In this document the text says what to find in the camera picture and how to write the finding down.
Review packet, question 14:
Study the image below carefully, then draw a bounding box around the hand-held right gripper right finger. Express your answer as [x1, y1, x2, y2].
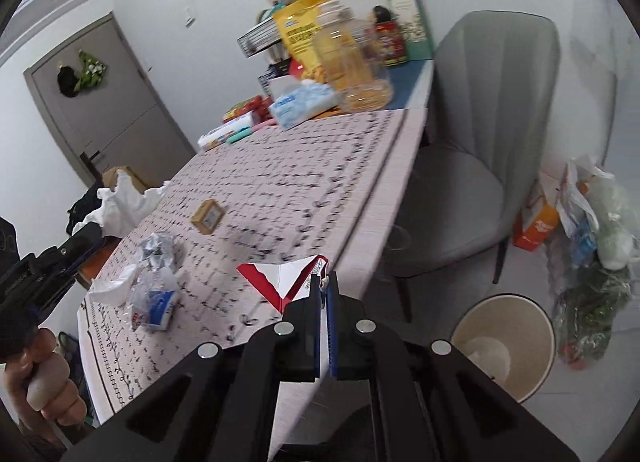
[327, 271, 593, 462]

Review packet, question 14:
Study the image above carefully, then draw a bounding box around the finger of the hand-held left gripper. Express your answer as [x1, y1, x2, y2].
[60, 223, 104, 269]

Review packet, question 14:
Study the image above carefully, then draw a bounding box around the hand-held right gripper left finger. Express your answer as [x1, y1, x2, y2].
[60, 273, 322, 462]

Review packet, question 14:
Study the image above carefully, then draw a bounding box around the white tissue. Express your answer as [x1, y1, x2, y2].
[87, 264, 139, 303]

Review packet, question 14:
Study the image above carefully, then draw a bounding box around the red and white paper wrapper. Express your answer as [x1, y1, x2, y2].
[236, 254, 332, 313]

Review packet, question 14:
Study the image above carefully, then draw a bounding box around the silver foil wrapper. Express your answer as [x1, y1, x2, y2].
[137, 233, 184, 273]

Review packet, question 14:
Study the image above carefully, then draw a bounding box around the blue and white plastic packet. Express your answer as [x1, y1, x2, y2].
[129, 271, 181, 332]

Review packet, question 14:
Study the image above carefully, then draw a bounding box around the small brown cardboard box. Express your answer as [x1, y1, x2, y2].
[191, 199, 226, 235]

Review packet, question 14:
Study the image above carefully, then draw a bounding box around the beige trash bin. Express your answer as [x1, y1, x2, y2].
[449, 294, 557, 404]

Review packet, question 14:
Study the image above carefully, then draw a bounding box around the person's left hand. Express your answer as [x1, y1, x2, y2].
[1, 328, 89, 444]

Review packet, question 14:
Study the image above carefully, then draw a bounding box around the orange stool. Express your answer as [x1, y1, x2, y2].
[75, 236, 124, 291]

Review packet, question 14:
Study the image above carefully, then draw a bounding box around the black bag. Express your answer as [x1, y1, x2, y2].
[66, 180, 106, 235]

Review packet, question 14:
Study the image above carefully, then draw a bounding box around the crumpled white plastic bag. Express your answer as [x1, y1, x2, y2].
[80, 174, 171, 238]

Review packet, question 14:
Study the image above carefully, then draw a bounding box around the large brown cardboard box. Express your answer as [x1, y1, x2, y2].
[102, 165, 149, 193]

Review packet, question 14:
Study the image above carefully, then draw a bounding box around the grey door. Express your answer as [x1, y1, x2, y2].
[22, 11, 199, 189]

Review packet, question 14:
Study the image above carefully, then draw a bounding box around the patterned white tablecloth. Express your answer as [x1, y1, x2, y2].
[77, 108, 429, 462]

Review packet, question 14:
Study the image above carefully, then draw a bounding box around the black hanging item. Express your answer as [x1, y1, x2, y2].
[55, 64, 81, 98]

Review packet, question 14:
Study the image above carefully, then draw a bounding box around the green hanging item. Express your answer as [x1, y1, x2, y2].
[73, 50, 109, 93]

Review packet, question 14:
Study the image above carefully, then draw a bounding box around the red snack packet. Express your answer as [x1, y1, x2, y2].
[222, 95, 269, 124]

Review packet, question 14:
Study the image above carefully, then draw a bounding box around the grey upholstered chair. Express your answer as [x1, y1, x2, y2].
[389, 10, 562, 323]

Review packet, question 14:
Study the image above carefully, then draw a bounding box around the blue tissue pack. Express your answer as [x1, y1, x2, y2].
[268, 78, 341, 131]

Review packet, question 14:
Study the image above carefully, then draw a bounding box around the orange and white carton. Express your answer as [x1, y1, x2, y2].
[512, 176, 561, 251]

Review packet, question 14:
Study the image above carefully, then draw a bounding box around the dark printed box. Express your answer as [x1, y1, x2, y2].
[258, 60, 292, 93]

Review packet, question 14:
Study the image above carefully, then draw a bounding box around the clear plastic jar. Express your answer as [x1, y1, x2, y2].
[312, 8, 395, 113]

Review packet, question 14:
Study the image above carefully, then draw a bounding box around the clear bag of greens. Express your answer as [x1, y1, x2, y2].
[550, 262, 634, 371]

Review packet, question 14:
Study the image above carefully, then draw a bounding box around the red tin can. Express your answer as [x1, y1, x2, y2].
[372, 5, 409, 68]

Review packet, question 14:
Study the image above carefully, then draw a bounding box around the white plastic bag of items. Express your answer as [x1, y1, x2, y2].
[555, 154, 640, 273]

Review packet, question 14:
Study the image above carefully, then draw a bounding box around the yellow snack bag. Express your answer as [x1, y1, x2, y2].
[272, 0, 336, 83]

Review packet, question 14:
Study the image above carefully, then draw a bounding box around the tall green box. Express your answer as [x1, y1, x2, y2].
[373, 0, 435, 63]

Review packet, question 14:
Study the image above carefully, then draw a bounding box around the black wire basket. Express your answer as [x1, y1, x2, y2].
[236, 18, 281, 59]

